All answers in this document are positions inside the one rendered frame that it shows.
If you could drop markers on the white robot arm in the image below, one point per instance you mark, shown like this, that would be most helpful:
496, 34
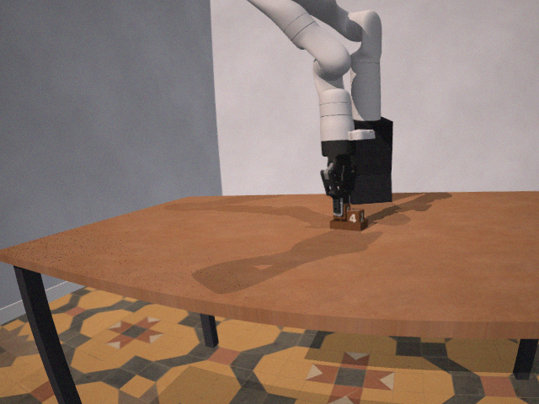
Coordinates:
336, 122

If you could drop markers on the brown digit cube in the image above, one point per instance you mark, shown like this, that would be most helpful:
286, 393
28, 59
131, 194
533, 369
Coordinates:
355, 215
344, 215

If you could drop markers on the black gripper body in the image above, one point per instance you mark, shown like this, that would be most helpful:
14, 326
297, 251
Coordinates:
335, 151

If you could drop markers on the brown rectangular tray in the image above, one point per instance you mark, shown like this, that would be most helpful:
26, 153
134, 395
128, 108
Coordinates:
352, 226

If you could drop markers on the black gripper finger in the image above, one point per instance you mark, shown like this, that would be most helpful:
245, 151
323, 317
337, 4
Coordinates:
350, 183
331, 187

